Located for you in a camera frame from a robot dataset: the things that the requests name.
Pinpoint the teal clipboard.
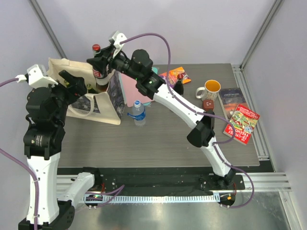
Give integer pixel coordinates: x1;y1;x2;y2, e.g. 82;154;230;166
117;66;160;107

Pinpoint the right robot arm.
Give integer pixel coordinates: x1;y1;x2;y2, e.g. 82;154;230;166
87;44;236;189

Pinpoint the slotted cable duct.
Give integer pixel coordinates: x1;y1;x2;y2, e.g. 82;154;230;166
82;193;220;204

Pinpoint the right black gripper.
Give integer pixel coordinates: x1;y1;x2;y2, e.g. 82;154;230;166
86;45;141;82

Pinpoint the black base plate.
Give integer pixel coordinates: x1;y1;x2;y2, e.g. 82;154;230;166
57;166;245;192

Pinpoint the white mug orange inside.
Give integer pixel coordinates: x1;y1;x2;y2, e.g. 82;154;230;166
195;80;221;101

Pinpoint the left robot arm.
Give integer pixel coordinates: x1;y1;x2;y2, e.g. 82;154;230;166
18;65;103;230

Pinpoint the red Treehouse book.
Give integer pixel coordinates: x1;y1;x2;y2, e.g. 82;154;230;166
224;104;260;145

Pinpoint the Coca-Cola glass bottle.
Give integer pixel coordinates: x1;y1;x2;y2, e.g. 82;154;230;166
92;44;109;91
173;73;184;96

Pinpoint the dark purple book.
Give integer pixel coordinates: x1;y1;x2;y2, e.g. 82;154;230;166
218;88;248;120

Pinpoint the brown red cube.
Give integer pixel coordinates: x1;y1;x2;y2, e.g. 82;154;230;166
202;99;214;112

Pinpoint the Roald Dahl book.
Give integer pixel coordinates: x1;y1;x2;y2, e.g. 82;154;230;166
169;67;191;87

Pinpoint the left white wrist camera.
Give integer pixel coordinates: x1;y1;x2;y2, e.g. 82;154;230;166
15;64;59;89

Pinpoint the Pocari Sweat plastic bottle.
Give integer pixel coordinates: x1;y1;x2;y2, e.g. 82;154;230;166
127;100;146;127

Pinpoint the canvas tote bag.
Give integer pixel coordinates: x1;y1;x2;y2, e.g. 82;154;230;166
47;58;126;125

